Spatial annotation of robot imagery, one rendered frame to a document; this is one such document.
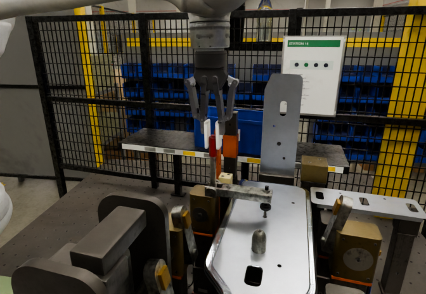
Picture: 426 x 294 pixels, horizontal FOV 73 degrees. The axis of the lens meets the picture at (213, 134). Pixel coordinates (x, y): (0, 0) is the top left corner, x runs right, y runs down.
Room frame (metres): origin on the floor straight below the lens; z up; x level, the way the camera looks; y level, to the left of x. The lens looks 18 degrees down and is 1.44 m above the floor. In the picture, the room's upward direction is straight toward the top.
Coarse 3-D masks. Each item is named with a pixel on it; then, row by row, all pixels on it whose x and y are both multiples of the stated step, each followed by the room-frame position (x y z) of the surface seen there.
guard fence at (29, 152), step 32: (0, 64) 2.56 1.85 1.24; (32, 64) 2.52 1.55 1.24; (64, 64) 2.48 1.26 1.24; (0, 96) 2.57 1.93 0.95; (32, 96) 2.52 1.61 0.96; (0, 128) 2.58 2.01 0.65; (32, 128) 2.53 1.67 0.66; (96, 128) 2.42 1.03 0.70; (0, 160) 2.59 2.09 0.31; (32, 160) 2.54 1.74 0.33; (64, 160) 2.50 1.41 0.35; (96, 160) 2.42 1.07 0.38
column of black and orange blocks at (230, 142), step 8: (224, 112) 0.97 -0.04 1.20; (232, 120) 0.96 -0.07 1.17; (232, 128) 0.96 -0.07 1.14; (224, 136) 0.96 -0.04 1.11; (232, 136) 0.96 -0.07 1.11; (224, 144) 0.96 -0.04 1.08; (232, 144) 0.96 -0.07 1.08; (224, 152) 0.96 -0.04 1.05; (232, 152) 0.96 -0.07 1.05; (224, 160) 0.96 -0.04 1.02; (232, 160) 0.96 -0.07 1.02; (224, 168) 0.96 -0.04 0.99; (232, 168) 0.96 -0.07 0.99
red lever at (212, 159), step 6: (210, 138) 0.67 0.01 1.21; (210, 144) 0.67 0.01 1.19; (210, 150) 0.67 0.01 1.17; (216, 150) 0.67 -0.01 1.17; (210, 156) 0.67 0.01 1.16; (216, 156) 0.67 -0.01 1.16; (210, 162) 0.67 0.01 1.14; (210, 168) 0.67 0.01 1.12; (210, 174) 0.67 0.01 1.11; (210, 180) 0.67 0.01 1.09; (216, 186) 0.68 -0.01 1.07
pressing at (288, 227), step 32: (288, 192) 0.77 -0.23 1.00; (224, 224) 0.60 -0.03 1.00; (256, 224) 0.61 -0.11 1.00; (288, 224) 0.61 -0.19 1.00; (224, 256) 0.50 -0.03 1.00; (256, 256) 0.50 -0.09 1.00; (288, 256) 0.50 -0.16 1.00; (224, 288) 0.41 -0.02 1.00; (256, 288) 0.41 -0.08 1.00; (288, 288) 0.41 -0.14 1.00
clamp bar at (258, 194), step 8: (208, 184) 0.69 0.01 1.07; (224, 184) 0.68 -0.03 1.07; (232, 184) 0.68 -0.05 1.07; (224, 192) 0.65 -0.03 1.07; (232, 192) 0.65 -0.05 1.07; (240, 192) 0.64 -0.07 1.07; (248, 192) 0.64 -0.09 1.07; (256, 192) 0.64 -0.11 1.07; (264, 192) 0.63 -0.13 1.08; (272, 192) 0.64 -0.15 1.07; (248, 200) 0.64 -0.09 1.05; (256, 200) 0.63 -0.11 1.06; (264, 200) 0.62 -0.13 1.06; (264, 208) 0.63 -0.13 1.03
